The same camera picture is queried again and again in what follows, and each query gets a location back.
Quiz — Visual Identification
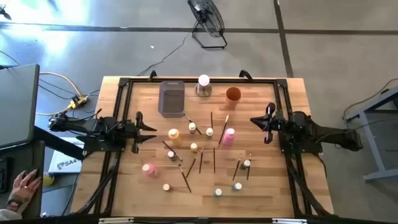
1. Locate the grey translucent plastic bin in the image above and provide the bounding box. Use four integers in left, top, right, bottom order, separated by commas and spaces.
157, 80, 186, 118

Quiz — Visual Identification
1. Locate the yellow power connector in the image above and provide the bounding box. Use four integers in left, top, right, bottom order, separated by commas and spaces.
67, 95, 90, 110

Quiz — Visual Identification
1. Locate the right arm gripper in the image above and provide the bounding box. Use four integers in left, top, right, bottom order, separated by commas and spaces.
249, 101, 292, 144

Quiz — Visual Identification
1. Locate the large pink paint bottle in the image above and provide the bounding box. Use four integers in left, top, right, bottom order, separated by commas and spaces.
221, 128, 236, 146
141, 163, 159, 179

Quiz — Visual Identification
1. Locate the yellow cable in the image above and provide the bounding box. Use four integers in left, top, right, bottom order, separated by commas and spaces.
34, 72, 82, 116

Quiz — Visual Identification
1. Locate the brass lamp with white bulb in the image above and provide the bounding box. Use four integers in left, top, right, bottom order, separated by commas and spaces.
195, 73, 213, 98

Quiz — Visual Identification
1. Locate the black floor fan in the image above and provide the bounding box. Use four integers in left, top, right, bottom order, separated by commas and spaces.
187, 0, 228, 50

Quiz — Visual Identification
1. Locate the silver aluminium post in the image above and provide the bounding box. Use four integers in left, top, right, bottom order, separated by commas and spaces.
272, 218, 308, 224
98, 217, 135, 224

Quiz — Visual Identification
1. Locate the large yellow paint bottle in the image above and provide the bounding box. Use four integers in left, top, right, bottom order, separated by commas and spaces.
167, 128, 183, 147

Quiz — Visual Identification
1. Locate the black keyboard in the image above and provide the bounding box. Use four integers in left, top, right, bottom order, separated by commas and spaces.
0, 157, 16, 194

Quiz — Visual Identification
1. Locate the long paintbrush orange ferrule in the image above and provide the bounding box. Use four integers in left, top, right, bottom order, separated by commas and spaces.
218, 114, 230, 146

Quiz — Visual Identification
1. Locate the black fan power cable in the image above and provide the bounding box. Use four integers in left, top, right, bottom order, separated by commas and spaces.
136, 30, 193, 77

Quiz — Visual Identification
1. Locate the orange plastic cup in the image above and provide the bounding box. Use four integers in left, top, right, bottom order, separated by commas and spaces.
225, 86, 243, 110

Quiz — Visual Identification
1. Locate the person's hand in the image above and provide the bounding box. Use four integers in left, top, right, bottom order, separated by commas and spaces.
6, 169, 42, 215

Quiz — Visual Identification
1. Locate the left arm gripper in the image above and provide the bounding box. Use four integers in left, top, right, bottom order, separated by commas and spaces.
124, 111, 158, 154

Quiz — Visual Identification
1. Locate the grey metal table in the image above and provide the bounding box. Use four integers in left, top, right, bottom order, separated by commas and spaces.
343, 86, 398, 184

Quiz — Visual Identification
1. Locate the dark grey desk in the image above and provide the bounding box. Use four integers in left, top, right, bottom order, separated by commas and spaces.
0, 126, 85, 220

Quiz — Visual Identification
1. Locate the small yellow round container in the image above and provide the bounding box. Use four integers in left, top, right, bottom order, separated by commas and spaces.
42, 171, 55, 187

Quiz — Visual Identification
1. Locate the white printed cardboard box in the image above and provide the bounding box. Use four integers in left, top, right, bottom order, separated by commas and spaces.
48, 136, 85, 174

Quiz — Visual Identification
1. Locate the grey monitor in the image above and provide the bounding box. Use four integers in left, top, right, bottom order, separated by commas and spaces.
0, 63, 40, 149

